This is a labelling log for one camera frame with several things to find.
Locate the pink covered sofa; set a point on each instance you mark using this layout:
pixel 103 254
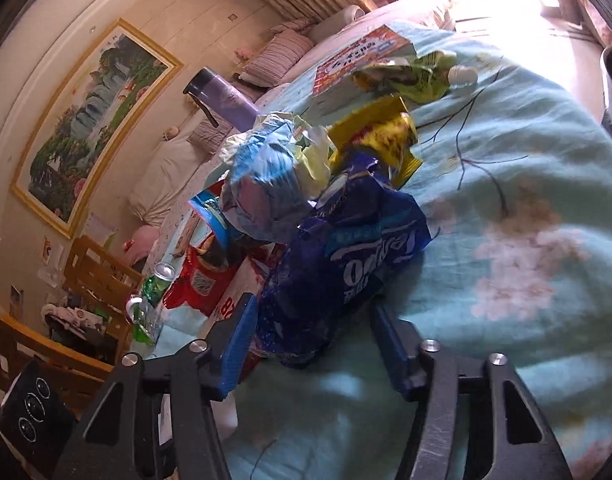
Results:
pixel 351 23

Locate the red white picture book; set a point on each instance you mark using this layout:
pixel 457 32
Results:
pixel 334 87

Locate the green snack wrapper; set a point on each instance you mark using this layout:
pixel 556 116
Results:
pixel 420 79

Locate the purple thermos bottle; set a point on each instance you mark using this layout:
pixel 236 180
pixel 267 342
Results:
pixel 220 101

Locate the white blue paper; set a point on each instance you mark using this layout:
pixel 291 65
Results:
pixel 276 175

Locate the striped pink pillow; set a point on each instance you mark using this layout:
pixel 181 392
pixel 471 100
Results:
pixel 278 56

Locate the small white bottle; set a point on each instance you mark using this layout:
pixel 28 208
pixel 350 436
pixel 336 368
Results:
pixel 460 75

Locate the wooden chair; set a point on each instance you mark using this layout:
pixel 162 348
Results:
pixel 102 282

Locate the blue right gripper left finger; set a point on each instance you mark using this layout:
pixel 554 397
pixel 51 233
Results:
pixel 228 343

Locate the framed landscape painting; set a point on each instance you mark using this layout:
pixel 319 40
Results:
pixel 86 120

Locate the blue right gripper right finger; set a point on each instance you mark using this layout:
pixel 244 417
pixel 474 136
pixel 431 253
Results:
pixel 399 345

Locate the light blue floral tablecloth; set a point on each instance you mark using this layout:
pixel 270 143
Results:
pixel 516 185

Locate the green soda can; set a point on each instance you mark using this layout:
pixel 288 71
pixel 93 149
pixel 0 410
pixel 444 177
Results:
pixel 145 310

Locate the red snack wrapper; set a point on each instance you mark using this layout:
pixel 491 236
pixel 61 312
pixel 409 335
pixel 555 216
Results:
pixel 199 284

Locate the yellow snack bag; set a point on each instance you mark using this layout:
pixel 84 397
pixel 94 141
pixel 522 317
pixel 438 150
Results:
pixel 383 129

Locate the red white cardboard box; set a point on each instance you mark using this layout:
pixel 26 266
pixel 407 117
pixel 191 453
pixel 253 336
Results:
pixel 249 279

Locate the dark blue tissue pack wrapper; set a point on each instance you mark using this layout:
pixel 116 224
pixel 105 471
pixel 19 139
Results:
pixel 361 233

